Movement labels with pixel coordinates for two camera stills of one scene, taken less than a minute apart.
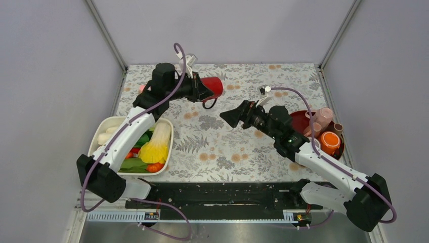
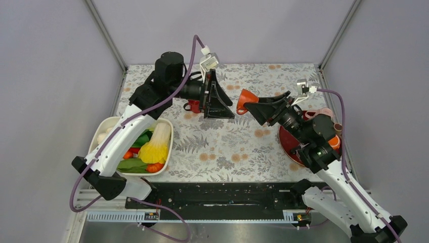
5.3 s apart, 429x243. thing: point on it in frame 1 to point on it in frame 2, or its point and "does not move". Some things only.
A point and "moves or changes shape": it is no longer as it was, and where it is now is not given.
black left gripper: [204, 91] to [213, 107]
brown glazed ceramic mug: [338, 128] does not move
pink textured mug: [321, 118] does not move
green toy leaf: [133, 165] does not move
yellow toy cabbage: [156, 151] does not move
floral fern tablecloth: [206, 149] does not move
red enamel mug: [215, 84] moves or changes shape
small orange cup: [330, 142] moves or changes shape
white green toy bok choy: [144, 138] does not move
